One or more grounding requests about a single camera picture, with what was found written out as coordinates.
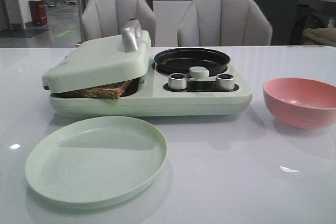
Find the left grey upholstered chair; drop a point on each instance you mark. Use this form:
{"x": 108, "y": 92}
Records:
{"x": 104, "y": 18}

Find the red trash bin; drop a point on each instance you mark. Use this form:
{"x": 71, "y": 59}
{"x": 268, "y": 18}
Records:
{"x": 38, "y": 12}

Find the black round frying pan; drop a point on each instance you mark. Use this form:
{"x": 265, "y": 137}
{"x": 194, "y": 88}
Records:
{"x": 180, "y": 60}

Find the bread slice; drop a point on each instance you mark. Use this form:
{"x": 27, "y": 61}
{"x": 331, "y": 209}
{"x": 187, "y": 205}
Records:
{"x": 108, "y": 91}

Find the grey upholstered chair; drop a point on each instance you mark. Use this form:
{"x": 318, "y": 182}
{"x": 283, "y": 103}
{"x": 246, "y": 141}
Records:
{"x": 224, "y": 23}
{"x": 104, "y": 18}

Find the mint green breakfast maker base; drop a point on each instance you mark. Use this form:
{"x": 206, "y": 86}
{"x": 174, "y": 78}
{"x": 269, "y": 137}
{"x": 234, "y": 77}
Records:
{"x": 149, "y": 95}

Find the mint green sandwich maker lid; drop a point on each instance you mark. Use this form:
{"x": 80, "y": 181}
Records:
{"x": 102, "y": 61}

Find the mint green round plate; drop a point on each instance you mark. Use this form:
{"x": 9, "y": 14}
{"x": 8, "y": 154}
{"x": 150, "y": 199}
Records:
{"x": 96, "y": 163}

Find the pink plastic bowl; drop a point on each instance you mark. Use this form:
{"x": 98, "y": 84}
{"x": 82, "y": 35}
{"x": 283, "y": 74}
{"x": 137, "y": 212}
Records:
{"x": 301, "y": 103}

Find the right silver control knob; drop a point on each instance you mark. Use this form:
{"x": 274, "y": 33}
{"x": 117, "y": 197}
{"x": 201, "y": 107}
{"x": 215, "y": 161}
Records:
{"x": 225, "y": 81}

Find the dark washing machine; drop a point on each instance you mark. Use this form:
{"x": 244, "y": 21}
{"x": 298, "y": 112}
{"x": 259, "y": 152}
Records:
{"x": 312, "y": 14}

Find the left silver control knob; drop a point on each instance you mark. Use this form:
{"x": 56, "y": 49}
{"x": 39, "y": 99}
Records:
{"x": 177, "y": 81}

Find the right grey upholstered chair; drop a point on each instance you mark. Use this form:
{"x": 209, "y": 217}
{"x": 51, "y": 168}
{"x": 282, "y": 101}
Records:
{"x": 224, "y": 23}

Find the silver control knob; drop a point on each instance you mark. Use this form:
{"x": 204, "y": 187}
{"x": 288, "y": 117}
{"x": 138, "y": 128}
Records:
{"x": 177, "y": 81}
{"x": 225, "y": 81}

